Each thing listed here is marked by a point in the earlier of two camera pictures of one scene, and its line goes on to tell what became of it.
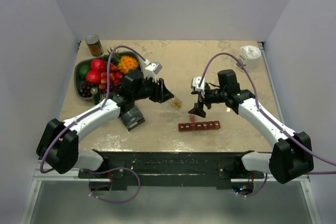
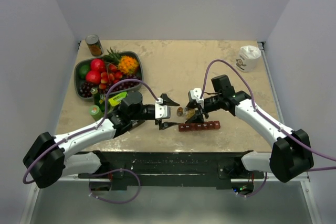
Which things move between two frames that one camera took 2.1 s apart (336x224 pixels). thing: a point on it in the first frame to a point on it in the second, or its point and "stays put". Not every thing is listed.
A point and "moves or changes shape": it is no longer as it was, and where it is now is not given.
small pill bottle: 176,103 moves or changes shape
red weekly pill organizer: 192,126 stays put
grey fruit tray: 76,78 stays put
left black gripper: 161,93 to 164,125
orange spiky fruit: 127,63 stays put
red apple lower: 93,76 stays put
